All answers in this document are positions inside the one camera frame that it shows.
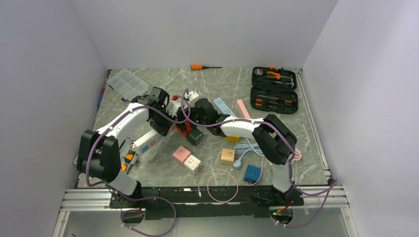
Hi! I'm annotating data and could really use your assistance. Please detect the white power strip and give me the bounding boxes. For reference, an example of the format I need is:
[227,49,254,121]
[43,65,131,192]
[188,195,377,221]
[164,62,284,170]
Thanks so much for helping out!
[131,125,175,156]

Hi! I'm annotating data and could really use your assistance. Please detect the white cube adapter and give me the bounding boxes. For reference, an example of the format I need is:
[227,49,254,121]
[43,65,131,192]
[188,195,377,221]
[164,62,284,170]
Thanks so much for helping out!
[183,155,202,175]

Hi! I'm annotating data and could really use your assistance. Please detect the aluminium rail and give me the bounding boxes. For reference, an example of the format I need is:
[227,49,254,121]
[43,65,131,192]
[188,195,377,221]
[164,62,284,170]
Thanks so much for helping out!
[60,186,349,211]

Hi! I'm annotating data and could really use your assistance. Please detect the light blue plug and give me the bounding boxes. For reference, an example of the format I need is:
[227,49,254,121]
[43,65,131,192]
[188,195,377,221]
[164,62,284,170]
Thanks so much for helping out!
[213,97,236,117]

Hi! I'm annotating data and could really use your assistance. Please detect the light blue cable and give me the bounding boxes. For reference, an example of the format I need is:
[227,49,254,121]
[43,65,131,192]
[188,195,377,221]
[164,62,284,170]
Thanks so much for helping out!
[233,137,266,169]

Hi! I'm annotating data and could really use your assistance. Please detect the round tape measure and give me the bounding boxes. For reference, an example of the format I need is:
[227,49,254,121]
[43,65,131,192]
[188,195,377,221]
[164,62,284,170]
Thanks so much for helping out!
[253,68,264,76]

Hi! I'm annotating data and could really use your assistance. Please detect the black base frame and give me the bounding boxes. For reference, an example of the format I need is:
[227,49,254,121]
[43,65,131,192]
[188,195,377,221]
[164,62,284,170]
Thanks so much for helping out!
[110,185,304,220]

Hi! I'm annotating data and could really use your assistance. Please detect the thin pink charging cable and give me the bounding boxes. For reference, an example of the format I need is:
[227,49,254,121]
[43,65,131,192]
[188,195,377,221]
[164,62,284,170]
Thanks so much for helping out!
[198,157,265,203]

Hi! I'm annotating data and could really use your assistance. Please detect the orange handle screwdriver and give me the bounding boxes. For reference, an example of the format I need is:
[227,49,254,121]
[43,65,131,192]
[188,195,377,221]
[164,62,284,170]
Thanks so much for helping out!
[190,65,221,71]

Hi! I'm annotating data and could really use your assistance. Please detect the pink cube adapter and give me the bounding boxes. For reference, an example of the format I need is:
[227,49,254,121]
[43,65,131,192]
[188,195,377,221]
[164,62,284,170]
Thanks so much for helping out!
[172,146,192,166]

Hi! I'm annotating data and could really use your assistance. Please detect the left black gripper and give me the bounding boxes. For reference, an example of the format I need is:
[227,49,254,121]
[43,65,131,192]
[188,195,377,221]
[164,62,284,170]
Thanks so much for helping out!
[150,107,177,137]

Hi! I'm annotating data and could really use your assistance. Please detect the blue cube adapter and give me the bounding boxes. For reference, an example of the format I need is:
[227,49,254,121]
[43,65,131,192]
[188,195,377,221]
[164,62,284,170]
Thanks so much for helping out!
[243,165,262,185]

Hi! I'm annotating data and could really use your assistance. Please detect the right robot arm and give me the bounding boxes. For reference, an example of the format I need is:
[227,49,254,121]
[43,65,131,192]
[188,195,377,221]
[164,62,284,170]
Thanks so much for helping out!
[181,98,297,205]

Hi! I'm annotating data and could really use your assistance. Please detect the orange pliers in black case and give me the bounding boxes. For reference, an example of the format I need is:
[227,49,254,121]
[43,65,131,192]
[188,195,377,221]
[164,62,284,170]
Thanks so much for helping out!
[265,71,293,80]

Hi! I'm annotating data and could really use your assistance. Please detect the black tool case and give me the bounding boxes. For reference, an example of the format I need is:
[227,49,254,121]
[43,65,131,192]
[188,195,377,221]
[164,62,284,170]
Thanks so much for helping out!
[250,67,298,115]

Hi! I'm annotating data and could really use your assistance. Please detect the blue pen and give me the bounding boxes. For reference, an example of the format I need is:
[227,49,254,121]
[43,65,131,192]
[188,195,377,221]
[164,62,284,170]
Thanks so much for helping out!
[97,79,107,108]

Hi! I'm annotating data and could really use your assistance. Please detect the yellow cube adapter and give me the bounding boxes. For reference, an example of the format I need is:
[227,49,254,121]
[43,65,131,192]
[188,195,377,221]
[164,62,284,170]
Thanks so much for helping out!
[225,136,240,143]

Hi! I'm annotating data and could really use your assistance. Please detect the pink power strip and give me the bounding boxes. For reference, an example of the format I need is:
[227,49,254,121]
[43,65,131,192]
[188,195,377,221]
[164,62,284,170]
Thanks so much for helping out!
[236,99,251,119]

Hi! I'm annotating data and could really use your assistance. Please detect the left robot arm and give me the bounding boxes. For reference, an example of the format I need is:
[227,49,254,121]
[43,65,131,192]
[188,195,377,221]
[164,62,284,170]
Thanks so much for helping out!
[77,87,176,207]

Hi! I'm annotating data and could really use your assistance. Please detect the clear plastic screw box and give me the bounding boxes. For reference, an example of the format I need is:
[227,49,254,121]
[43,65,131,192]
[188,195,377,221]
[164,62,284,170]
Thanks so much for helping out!
[107,69,149,101]

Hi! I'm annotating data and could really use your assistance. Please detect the grey tool case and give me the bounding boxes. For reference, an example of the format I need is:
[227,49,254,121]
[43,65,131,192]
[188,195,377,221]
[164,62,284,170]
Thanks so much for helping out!
[74,131,138,179]

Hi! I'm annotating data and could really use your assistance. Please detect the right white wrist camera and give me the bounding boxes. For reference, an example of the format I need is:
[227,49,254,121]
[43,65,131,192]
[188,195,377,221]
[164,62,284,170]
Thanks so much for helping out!
[185,91,200,108]

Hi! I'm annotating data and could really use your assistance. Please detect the peach cube adapter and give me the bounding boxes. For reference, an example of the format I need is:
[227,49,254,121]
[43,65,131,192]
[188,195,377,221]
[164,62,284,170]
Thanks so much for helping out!
[220,148,235,165]

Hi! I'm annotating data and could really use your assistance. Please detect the red cube adapter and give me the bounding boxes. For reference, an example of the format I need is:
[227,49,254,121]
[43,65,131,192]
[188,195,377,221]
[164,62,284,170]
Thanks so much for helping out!
[176,121,193,137]

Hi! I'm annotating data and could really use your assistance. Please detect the dark green cube adapter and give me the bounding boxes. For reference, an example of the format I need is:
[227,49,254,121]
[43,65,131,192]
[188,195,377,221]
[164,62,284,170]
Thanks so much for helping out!
[186,128,204,146]

